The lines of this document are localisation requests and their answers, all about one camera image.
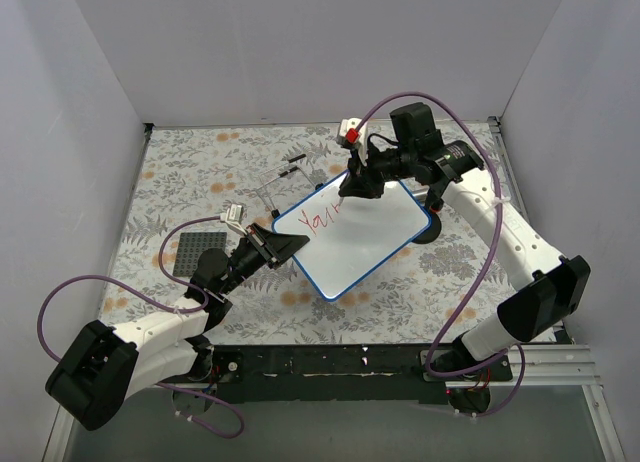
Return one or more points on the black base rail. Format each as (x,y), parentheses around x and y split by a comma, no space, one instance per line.
(318,373)

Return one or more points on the wire whiteboard stand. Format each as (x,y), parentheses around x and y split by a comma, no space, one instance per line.
(279,186)

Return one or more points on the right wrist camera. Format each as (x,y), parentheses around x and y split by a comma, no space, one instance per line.
(352,135)

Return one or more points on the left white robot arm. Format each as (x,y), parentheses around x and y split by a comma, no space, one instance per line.
(105,365)

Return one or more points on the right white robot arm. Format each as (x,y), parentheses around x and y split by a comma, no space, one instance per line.
(548,286)

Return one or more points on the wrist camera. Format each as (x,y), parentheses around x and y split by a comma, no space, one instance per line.
(352,135)
(233,217)

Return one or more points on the black microphone on stand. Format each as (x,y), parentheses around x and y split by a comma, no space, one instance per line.
(430,217)

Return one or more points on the grey studded baseplate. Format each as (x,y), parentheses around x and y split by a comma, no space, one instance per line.
(191,245)

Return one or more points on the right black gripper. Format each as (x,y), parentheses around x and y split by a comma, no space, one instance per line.
(364,167)

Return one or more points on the blue framed whiteboard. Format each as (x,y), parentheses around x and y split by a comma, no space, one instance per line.
(349,242)

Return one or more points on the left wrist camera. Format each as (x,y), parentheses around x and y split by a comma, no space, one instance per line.
(233,217)

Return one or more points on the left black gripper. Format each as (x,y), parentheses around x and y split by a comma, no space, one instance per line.
(263,247)

